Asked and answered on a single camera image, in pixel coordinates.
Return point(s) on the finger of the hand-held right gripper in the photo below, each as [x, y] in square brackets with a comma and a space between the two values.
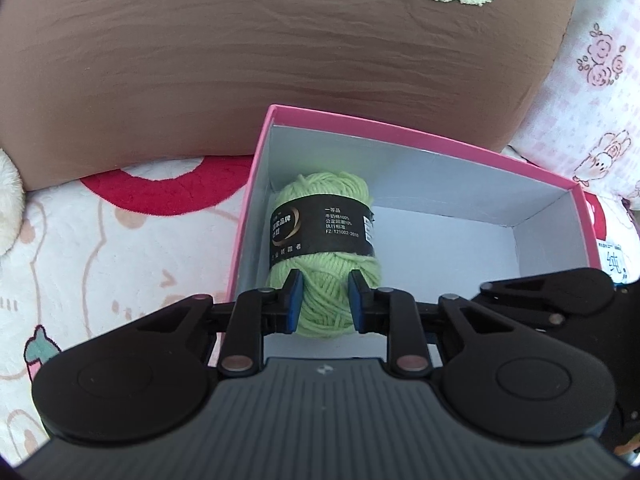
[575, 285]

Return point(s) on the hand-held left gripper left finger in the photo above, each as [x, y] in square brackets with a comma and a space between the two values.
[292, 302]

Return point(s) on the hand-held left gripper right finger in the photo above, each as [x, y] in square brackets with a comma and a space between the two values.
[357, 302]

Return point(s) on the green yarn ball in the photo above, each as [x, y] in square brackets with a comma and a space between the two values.
[325, 285]

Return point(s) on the pink cardboard box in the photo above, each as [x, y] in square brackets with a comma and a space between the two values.
[450, 240]

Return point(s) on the blue tissue pack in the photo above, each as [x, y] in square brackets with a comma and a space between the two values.
[617, 262]

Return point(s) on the pink checked printed pillow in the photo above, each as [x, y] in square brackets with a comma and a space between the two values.
[600, 110]

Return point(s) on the bear printed blanket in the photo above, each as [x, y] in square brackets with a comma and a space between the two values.
[100, 260]

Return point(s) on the brown embroidered pillow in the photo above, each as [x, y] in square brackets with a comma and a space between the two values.
[200, 60]

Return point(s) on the grey rabbit plush toy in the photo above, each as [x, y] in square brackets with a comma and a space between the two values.
[7, 195]

